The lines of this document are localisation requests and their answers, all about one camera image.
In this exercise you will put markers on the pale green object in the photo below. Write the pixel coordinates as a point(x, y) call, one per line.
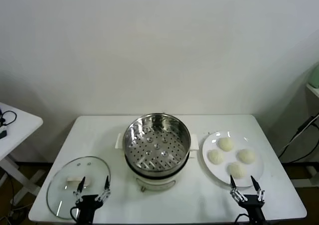
point(315, 75)

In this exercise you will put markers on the white ceramic plate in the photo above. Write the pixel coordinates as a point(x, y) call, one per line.
point(256, 175)

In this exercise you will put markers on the white steamed baozi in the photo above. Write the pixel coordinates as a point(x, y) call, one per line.
point(237, 170)
point(216, 157)
point(226, 144)
point(246, 156)

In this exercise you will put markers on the white side table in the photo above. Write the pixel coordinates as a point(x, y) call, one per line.
point(22, 127)

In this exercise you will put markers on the round glass pot lid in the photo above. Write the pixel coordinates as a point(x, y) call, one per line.
point(62, 185)

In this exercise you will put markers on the small black device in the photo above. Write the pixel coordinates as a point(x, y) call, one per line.
point(2, 134)

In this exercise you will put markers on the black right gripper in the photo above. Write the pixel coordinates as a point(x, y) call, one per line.
point(253, 206)

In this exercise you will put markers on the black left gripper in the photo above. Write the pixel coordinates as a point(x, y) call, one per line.
point(88, 205)

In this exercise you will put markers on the white shelf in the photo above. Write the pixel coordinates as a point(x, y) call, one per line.
point(313, 89)

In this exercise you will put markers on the perforated steel steamer basket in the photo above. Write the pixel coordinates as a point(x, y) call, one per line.
point(157, 145)

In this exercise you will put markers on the cream electric cooker pot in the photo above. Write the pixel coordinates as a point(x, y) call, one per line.
point(154, 182)

